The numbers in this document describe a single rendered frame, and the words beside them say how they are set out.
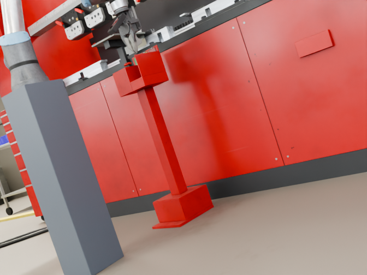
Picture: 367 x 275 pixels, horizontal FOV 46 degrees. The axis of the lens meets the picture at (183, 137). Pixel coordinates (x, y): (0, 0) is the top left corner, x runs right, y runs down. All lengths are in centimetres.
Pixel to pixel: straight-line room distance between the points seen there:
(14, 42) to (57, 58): 151
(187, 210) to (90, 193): 49
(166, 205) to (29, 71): 87
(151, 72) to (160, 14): 113
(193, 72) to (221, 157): 46
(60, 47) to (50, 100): 164
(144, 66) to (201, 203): 70
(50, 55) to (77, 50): 27
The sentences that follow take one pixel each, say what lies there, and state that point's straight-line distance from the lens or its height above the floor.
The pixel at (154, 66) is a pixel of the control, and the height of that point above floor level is 74.
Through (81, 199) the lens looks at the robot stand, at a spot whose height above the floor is 29.
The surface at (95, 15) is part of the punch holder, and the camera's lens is 279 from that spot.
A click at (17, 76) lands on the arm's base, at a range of 183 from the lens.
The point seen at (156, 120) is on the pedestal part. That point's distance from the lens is 211.
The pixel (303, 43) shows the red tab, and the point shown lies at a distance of 197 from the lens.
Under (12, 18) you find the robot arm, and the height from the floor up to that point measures 109.
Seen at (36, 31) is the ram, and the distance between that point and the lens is 323.
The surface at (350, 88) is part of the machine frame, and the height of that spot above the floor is 36.
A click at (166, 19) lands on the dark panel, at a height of 114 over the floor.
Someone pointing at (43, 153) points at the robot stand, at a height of 51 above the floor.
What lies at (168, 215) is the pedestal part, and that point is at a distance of 213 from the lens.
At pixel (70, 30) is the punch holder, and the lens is 296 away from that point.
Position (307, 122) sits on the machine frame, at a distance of 202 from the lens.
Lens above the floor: 47
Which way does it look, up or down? 3 degrees down
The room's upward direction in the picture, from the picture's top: 19 degrees counter-clockwise
